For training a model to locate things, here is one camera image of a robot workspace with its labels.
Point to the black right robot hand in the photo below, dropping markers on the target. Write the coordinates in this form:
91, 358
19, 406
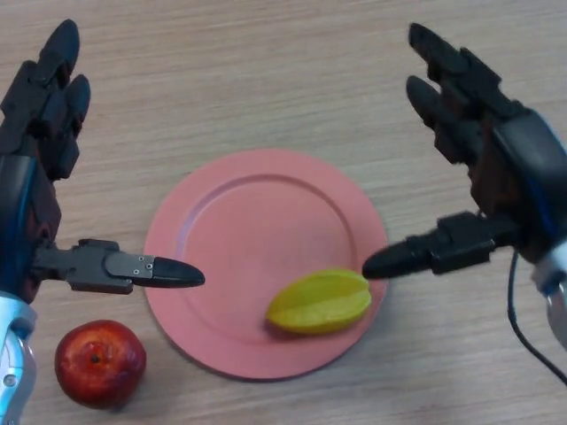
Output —
518, 168

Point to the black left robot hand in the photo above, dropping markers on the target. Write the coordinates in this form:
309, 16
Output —
31, 208

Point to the red apple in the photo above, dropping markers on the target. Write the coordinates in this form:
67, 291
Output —
99, 365

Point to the yellow starfruit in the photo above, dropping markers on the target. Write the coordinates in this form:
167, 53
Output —
319, 303

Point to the round pink plate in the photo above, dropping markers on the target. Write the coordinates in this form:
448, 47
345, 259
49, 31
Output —
230, 230

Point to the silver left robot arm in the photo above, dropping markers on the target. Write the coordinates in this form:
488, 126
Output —
15, 363

